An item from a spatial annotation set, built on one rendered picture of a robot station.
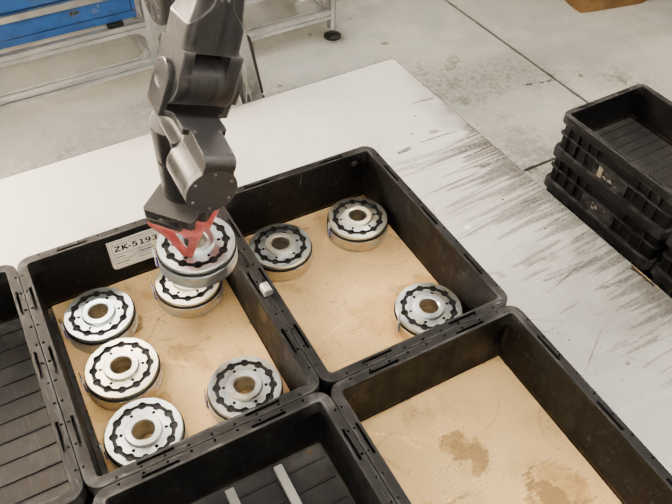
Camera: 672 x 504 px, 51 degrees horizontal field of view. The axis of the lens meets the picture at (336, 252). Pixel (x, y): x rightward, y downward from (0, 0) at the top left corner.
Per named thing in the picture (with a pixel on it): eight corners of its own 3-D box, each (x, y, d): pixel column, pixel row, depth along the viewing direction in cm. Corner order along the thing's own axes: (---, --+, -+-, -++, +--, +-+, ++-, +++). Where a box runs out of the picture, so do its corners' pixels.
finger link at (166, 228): (227, 235, 93) (222, 184, 85) (203, 276, 88) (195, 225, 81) (181, 221, 94) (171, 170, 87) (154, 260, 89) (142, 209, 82)
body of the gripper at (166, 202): (231, 177, 88) (226, 131, 82) (194, 235, 82) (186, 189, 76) (183, 164, 89) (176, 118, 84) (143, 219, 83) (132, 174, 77)
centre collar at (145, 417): (119, 424, 93) (118, 422, 92) (155, 409, 95) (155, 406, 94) (131, 455, 90) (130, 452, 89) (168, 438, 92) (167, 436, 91)
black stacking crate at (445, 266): (217, 248, 122) (209, 199, 114) (366, 195, 132) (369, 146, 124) (325, 432, 98) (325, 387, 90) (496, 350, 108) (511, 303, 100)
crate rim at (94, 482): (19, 271, 105) (14, 260, 103) (209, 207, 115) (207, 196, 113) (92, 503, 81) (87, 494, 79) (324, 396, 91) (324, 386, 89)
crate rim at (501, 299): (209, 207, 115) (207, 196, 113) (369, 154, 125) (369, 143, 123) (324, 396, 91) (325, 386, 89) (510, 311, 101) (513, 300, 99)
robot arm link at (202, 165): (233, 57, 76) (158, 49, 71) (280, 120, 70) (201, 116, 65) (204, 146, 83) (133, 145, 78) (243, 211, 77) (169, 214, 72)
